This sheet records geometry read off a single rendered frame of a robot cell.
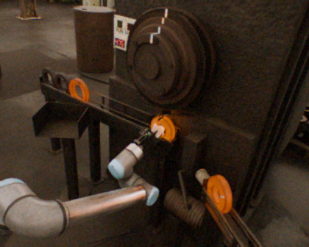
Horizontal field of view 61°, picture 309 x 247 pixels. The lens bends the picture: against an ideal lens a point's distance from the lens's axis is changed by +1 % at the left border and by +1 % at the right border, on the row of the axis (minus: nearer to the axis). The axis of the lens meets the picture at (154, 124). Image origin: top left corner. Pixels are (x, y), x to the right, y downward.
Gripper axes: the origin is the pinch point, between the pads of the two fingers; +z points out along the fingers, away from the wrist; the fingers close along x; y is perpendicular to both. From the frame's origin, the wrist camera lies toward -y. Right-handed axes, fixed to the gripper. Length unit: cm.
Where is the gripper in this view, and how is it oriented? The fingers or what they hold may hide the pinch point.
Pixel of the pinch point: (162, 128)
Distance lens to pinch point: 143.6
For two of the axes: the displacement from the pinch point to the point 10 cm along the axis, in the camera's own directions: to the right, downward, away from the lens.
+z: 6.3, -6.0, 4.9
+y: -1.2, -7.0, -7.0
